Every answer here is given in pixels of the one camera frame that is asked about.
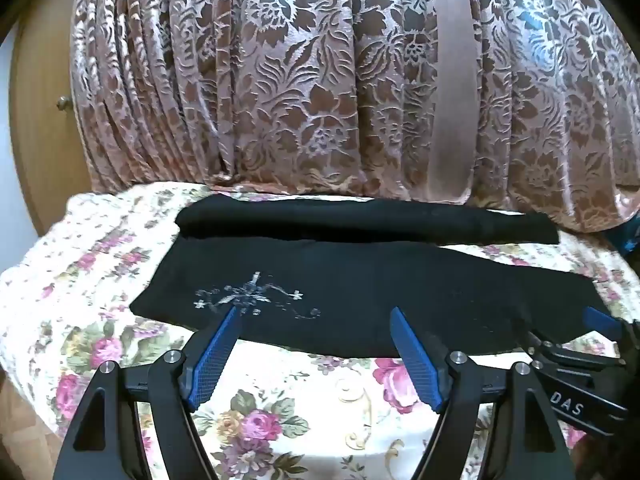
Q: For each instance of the black pants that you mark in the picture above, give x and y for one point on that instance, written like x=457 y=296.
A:
x=350 y=290

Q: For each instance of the round cabinet knob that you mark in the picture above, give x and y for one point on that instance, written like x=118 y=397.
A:
x=62 y=102

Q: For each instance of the brown floral curtain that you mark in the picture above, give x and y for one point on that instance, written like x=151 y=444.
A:
x=310 y=85

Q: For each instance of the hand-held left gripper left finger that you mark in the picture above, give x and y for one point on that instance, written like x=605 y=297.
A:
x=216 y=357

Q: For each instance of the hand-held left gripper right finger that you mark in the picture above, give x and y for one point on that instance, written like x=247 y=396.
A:
x=416 y=357

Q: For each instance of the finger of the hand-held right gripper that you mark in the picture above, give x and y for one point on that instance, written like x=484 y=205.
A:
x=597 y=319

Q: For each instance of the floral bed blanket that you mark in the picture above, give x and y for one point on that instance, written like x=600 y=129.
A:
x=75 y=280

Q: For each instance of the wooden cabinet door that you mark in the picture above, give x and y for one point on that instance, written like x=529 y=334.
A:
x=45 y=150

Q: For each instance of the blue object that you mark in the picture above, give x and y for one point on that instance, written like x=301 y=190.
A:
x=627 y=240

